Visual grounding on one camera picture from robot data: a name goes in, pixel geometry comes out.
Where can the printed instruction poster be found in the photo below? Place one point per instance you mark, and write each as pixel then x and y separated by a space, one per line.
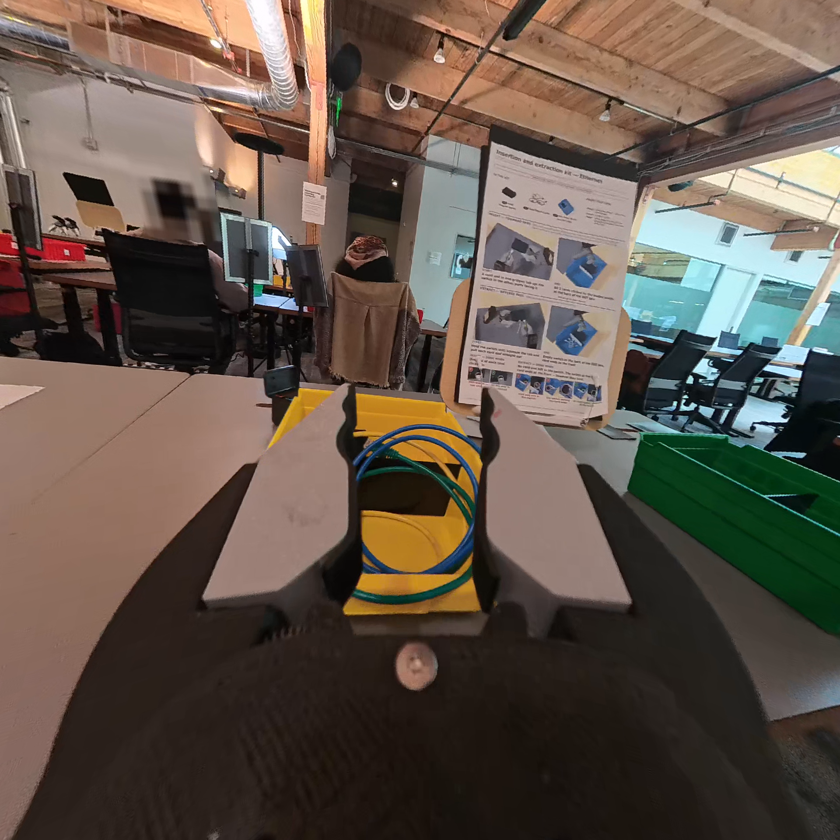
pixel 525 197

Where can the silver air duct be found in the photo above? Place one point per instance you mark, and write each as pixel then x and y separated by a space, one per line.
pixel 279 59

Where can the red plastic bin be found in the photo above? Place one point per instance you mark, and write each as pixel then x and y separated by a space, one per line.
pixel 62 250

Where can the black round speaker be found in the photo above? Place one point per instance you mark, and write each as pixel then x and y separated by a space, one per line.
pixel 346 65

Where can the small black device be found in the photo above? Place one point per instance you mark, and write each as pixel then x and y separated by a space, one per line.
pixel 281 384

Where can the white paper sheet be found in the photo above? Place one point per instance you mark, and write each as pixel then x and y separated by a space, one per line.
pixel 16 396

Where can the wooden support post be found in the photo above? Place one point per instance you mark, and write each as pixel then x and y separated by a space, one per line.
pixel 316 144

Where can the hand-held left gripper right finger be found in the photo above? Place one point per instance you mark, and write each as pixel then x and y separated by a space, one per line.
pixel 544 525

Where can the black floor lamp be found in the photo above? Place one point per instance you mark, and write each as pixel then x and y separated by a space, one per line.
pixel 259 141

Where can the black reflector board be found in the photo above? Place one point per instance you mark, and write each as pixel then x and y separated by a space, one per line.
pixel 88 190

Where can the yellow plastic bin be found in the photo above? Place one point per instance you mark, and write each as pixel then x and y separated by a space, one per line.
pixel 407 535

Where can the paper sign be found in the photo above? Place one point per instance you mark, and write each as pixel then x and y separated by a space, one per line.
pixel 315 203

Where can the green plastic bin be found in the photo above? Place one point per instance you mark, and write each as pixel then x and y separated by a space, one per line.
pixel 689 485

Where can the track spotlight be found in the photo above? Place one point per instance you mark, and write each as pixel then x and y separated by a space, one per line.
pixel 606 111
pixel 439 52

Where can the beige shawl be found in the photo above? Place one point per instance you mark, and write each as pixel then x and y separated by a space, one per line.
pixel 367 328

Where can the black light panel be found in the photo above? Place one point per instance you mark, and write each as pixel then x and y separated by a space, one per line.
pixel 307 275
pixel 23 203

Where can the silver framed light panel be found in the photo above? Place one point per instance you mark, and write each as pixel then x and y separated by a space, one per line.
pixel 246 249

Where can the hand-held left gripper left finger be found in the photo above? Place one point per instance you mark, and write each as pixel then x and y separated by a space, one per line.
pixel 295 512

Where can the black mesh office chair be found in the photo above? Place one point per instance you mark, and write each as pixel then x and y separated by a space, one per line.
pixel 157 289

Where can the black network switch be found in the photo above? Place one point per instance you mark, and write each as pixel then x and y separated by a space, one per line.
pixel 400 492

